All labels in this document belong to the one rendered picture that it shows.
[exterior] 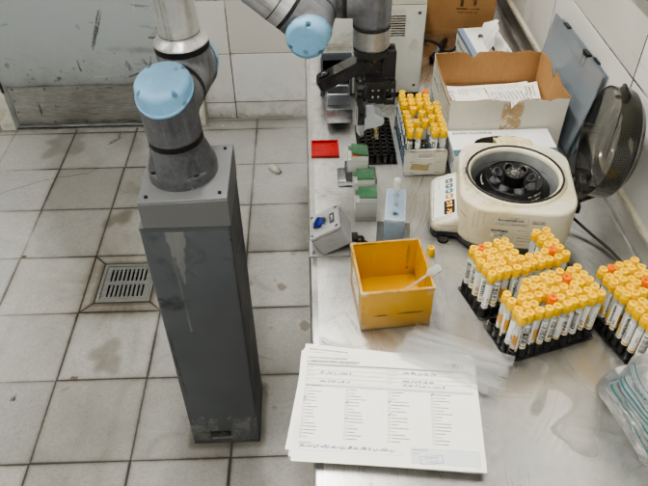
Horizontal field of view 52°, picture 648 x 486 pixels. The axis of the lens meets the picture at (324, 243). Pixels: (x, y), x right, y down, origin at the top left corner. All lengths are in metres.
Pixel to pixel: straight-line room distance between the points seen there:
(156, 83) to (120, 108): 2.11
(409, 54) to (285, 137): 1.55
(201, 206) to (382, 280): 0.41
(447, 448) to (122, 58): 2.63
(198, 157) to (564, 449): 0.89
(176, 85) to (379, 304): 0.58
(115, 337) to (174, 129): 1.24
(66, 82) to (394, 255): 2.46
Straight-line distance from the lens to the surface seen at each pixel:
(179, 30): 1.44
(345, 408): 1.12
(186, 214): 1.45
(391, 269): 1.32
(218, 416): 2.03
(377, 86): 1.41
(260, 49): 3.30
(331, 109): 1.72
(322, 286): 1.31
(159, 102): 1.35
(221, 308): 1.66
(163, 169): 1.44
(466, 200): 1.36
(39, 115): 3.63
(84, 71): 3.43
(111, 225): 2.94
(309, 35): 1.20
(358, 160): 1.52
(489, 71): 1.86
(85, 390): 2.37
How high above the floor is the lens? 1.82
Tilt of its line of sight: 42 degrees down
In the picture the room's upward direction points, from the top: 1 degrees counter-clockwise
